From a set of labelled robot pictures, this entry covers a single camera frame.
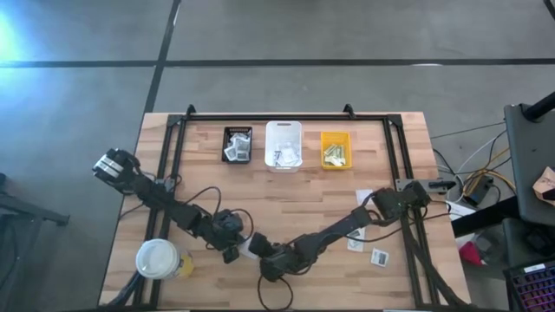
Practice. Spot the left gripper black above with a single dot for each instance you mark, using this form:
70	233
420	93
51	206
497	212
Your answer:
225	227

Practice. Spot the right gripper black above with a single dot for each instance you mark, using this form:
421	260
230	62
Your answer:
279	262

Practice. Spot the plain white square packet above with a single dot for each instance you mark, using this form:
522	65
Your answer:
287	157

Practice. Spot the torn white text-printed packet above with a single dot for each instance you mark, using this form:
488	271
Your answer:
244	151

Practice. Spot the white printed towelette packet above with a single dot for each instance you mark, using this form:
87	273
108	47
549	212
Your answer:
238	138
380	257
230	151
356	245

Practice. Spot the green striped bandage packet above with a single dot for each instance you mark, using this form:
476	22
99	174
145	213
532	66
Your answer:
341	151
330	150
336	163

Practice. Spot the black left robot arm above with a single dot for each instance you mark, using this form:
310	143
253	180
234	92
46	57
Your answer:
165	199

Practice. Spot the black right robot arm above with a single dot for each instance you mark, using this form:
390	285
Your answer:
347	225

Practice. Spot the white-lidded yellow wipes canister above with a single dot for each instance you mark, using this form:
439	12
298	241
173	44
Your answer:
158	258

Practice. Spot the black plastic basket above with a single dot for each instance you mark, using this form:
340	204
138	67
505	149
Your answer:
236	130

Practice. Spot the white plastic bin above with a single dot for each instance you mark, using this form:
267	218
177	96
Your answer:
283	130

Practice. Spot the yellow plastic basket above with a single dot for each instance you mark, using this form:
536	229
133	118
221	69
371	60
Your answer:
334	138

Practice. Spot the black floor stand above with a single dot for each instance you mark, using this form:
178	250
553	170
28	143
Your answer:
43	213

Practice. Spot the white paper box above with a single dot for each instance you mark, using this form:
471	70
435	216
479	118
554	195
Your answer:
459	210

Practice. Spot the red object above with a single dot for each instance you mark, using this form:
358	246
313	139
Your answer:
470	253

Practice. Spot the black power supply box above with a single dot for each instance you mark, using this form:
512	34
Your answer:
477	190

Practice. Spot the black keyboard blue keys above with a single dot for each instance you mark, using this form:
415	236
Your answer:
531	288

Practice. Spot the grey side table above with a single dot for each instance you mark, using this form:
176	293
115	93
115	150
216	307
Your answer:
531	164

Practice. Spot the brown cardboard piece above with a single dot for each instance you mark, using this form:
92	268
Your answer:
544	186

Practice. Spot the black pole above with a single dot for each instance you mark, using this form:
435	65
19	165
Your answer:
539	108

